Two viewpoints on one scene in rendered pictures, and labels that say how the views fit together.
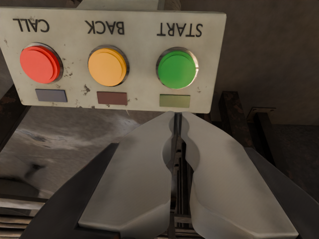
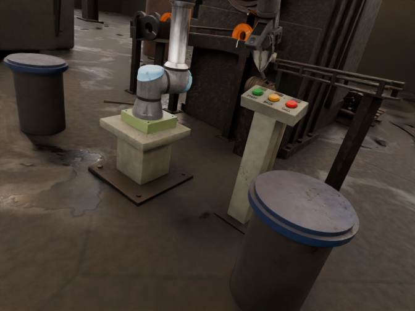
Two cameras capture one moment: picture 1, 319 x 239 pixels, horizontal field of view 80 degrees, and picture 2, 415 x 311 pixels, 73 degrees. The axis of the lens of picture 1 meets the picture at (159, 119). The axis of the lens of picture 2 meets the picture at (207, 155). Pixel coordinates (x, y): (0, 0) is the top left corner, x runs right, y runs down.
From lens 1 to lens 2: 1.04 m
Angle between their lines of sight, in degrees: 33
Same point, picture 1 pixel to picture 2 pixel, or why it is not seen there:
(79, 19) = (273, 106)
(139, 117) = not seen: hidden behind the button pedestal
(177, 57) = (255, 92)
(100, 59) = (273, 97)
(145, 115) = not seen: hidden behind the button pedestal
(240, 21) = (212, 174)
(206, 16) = (245, 96)
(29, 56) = (291, 104)
